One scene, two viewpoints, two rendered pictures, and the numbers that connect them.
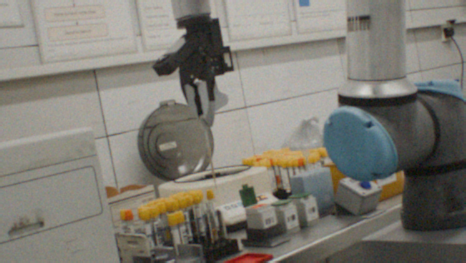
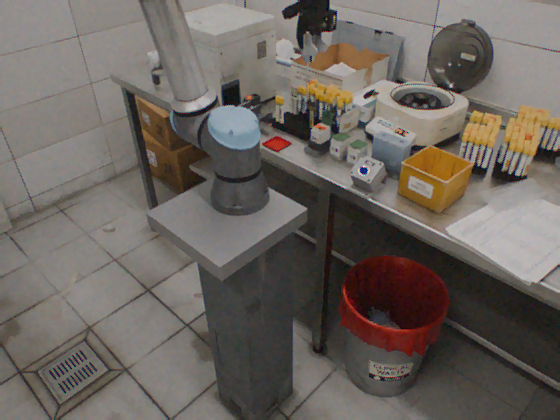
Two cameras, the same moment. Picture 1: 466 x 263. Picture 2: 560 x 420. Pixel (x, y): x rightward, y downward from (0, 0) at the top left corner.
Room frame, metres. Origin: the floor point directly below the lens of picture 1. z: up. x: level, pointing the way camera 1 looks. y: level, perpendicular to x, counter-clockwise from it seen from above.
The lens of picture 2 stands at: (1.13, -1.30, 1.62)
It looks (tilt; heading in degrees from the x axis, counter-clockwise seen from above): 38 degrees down; 87
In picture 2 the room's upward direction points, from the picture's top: 1 degrees counter-clockwise
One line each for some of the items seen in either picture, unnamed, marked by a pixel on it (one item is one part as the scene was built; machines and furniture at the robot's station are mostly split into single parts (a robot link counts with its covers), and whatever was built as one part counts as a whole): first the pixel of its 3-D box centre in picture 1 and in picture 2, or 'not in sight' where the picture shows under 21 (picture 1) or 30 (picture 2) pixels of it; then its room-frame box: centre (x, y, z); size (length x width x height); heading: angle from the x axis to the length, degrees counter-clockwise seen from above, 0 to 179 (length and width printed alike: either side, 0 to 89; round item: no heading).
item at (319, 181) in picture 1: (313, 193); (390, 153); (1.52, -0.16, 0.92); 0.10 x 0.07 x 0.10; 134
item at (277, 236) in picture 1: (264, 234); (319, 144); (1.34, -0.02, 0.89); 0.09 x 0.05 x 0.04; 41
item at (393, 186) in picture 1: (364, 177); (434, 178); (1.60, -0.29, 0.92); 0.13 x 0.13 x 0.10; 39
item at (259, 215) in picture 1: (261, 220); (320, 136); (1.34, -0.02, 0.92); 0.05 x 0.04 x 0.06; 41
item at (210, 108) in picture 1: (216, 101); (310, 50); (1.31, 0.02, 1.17); 0.06 x 0.03 x 0.09; 132
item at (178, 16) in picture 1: (190, 9); not in sight; (1.32, 0.04, 1.36); 0.08 x 0.08 x 0.05
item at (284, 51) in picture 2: not in sight; (283, 55); (1.28, 0.66, 0.94); 0.22 x 0.12 x 0.13; 136
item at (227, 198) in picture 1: (220, 196); (415, 114); (1.66, 0.06, 0.94); 0.30 x 0.24 x 0.12; 33
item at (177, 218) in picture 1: (190, 234); (297, 113); (1.28, 0.12, 0.93); 0.17 x 0.09 x 0.11; 132
